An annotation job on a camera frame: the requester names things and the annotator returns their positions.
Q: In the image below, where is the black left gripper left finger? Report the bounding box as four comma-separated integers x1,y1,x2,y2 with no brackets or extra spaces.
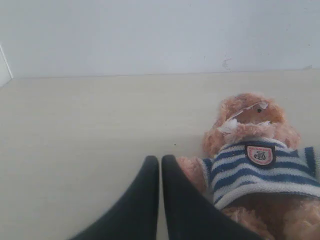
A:
73,155,159,240

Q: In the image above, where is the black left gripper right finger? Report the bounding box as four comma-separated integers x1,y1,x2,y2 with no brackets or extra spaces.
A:
161,155,261,240

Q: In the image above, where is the tan teddy bear striped sweater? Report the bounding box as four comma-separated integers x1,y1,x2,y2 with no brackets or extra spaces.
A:
177,93,320,240

